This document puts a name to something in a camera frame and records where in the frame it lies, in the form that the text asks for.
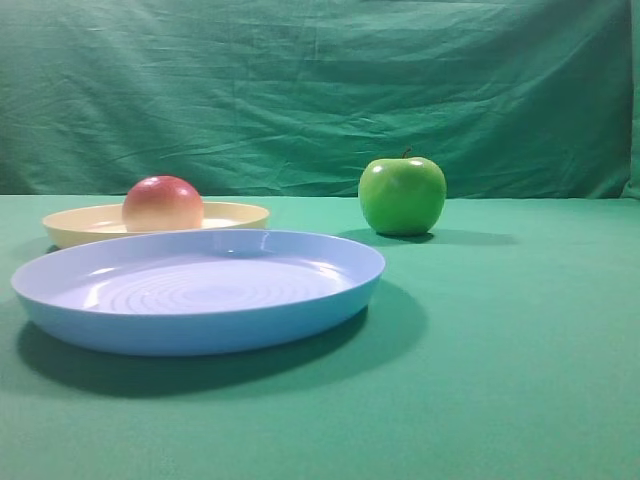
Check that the round red-yellow bread bun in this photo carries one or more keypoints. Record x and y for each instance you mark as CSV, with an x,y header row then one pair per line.
x,y
162,203

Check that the green apple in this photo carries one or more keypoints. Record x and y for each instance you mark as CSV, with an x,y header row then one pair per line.
x,y
402,196

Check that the cream yellow plastic plate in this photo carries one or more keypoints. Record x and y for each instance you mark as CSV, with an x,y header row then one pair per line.
x,y
80,226

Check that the green table cloth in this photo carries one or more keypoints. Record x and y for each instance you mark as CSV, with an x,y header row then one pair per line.
x,y
503,346

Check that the blue plastic plate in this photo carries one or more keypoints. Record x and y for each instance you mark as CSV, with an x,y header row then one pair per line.
x,y
198,292

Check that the green backdrop cloth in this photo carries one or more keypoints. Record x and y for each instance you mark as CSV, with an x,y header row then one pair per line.
x,y
512,99

